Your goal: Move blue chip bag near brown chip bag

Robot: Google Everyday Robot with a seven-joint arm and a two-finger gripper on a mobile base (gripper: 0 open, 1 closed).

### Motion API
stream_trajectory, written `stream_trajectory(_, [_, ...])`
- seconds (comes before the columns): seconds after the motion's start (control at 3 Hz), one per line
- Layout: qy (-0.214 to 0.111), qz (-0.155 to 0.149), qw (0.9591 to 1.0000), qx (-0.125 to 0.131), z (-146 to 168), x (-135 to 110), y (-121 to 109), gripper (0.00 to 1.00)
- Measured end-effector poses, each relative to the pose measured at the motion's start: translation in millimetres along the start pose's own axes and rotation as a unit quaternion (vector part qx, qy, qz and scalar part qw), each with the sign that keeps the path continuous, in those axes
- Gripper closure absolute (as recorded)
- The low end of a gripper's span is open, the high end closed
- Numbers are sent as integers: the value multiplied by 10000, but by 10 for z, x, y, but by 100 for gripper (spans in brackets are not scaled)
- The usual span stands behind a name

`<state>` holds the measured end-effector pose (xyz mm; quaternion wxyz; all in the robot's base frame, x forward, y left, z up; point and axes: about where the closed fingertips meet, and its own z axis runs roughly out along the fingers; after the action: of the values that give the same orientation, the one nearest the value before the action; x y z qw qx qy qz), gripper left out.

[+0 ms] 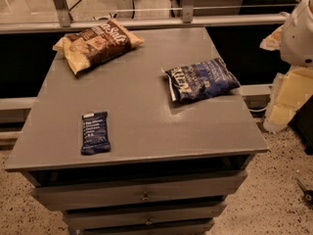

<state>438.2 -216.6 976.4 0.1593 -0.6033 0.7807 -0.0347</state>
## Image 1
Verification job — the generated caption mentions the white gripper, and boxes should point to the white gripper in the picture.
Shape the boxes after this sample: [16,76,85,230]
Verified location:
[259,26,313,132]

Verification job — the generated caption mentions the blue chip bag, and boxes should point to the blue chip bag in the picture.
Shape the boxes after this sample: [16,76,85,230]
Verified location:
[165,58,240,102]

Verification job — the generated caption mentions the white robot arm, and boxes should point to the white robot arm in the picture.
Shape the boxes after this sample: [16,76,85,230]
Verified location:
[259,0,313,132]

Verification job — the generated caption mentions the brown chip bag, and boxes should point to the brown chip bag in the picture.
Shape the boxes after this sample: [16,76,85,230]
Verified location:
[53,19,145,74]

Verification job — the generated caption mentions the black caster wheel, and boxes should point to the black caster wheel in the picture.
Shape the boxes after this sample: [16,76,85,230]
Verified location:
[296,178,313,205]

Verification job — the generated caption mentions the top grey drawer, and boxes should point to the top grey drawer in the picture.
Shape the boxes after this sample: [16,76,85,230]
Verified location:
[31,170,247,211]

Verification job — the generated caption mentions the grey drawer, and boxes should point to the grey drawer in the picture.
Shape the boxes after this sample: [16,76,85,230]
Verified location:
[64,201,226,229]
[31,170,247,211]
[81,219,213,235]

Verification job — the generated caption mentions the middle grey drawer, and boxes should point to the middle grey drawer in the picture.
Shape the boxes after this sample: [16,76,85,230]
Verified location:
[64,201,226,229]

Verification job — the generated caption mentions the grey drawer cabinet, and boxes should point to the grey drawer cabinet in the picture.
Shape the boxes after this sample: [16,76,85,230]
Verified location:
[4,26,270,235]

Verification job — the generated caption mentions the blue snack bar wrapper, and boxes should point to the blue snack bar wrapper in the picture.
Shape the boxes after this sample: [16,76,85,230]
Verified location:
[81,112,111,155]

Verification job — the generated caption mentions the bottom grey drawer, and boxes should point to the bottom grey drawer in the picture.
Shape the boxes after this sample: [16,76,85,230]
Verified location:
[81,219,213,235]

